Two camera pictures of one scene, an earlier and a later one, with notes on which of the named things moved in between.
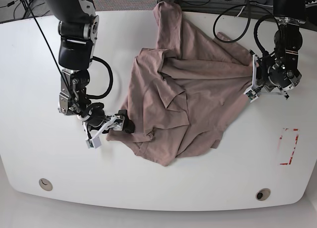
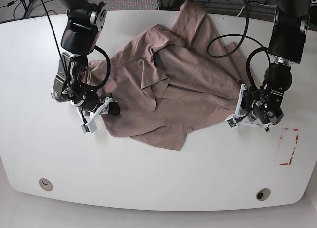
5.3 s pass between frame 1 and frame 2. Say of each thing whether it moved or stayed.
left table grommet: stayed
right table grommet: stayed
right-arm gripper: moved
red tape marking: stayed
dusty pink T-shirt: moved
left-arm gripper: moved
